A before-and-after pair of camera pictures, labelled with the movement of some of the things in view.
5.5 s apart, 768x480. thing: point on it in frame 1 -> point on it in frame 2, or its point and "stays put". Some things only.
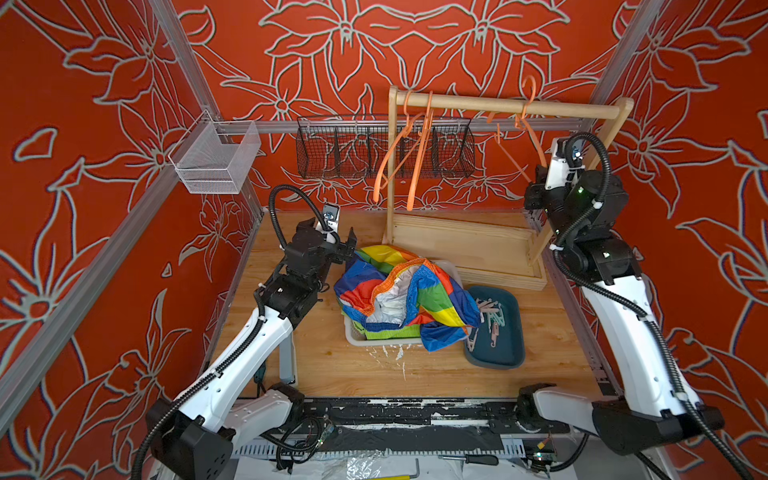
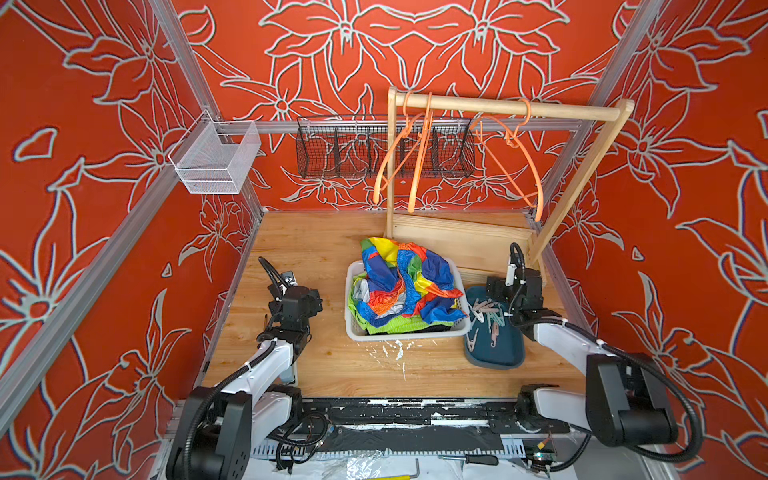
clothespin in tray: [472, 338] stays put
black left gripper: [344, 250] -> [312, 301]
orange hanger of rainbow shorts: [521, 121] -> [517, 128]
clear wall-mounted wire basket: [216, 156] stays put
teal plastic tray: [498, 341] stays put
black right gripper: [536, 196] -> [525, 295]
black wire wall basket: [377, 146] stays put
